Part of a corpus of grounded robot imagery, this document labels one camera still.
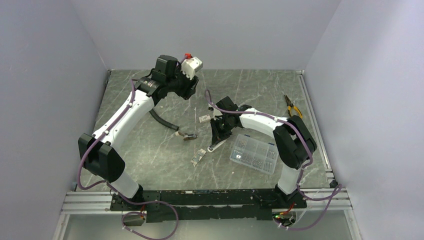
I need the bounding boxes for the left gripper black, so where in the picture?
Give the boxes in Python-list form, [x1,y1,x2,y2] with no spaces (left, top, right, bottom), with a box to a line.
[166,63,200,100]

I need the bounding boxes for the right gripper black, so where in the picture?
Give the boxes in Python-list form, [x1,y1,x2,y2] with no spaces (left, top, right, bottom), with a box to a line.
[210,115,233,145]

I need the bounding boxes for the white staple box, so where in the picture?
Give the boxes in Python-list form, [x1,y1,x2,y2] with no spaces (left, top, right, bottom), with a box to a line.
[198,114,211,123]

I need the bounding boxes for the white staple box tray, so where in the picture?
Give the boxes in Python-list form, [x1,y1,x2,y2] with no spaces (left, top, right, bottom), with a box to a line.
[191,149,206,167]

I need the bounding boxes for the brown stapler base part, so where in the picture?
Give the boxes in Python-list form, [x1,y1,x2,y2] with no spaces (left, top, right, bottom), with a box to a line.
[175,131,198,141]

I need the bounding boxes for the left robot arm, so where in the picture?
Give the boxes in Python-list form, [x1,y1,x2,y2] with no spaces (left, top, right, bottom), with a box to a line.
[77,54,203,210]

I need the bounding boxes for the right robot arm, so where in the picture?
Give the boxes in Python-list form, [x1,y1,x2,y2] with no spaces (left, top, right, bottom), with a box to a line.
[208,96,317,208]

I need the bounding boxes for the clear plastic screw organizer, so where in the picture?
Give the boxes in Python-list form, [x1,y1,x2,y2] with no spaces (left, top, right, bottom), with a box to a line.
[229,134,279,175]

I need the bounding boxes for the black rubber hose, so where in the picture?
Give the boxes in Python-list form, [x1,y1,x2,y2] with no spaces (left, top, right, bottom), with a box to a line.
[149,109,180,131]

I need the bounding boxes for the orange handled pliers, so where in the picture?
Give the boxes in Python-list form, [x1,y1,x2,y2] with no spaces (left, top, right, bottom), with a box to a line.
[284,94,303,119]

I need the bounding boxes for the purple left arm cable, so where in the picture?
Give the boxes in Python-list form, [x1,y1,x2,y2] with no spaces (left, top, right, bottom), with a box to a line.
[76,79,180,240]

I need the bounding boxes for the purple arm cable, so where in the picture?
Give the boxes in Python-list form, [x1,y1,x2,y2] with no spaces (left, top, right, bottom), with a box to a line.
[204,89,343,232]
[76,79,180,240]

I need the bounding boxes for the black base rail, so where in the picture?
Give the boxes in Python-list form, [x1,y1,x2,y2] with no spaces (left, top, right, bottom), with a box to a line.
[109,188,307,223]

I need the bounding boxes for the aluminium frame rail front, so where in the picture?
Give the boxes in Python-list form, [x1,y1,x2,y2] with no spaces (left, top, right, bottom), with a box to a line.
[61,188,353,215]

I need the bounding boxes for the aluminium frame rail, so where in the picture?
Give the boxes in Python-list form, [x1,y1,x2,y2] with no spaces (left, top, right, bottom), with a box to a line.
[61,188,353,215]
[295,69,339,189]

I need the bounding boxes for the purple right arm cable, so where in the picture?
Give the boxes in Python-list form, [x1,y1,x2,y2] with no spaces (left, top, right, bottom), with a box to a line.
[204,89,343,232]

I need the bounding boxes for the aluminium frame rail right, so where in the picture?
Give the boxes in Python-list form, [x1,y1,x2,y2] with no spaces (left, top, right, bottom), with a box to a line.
[295,69,339,189]

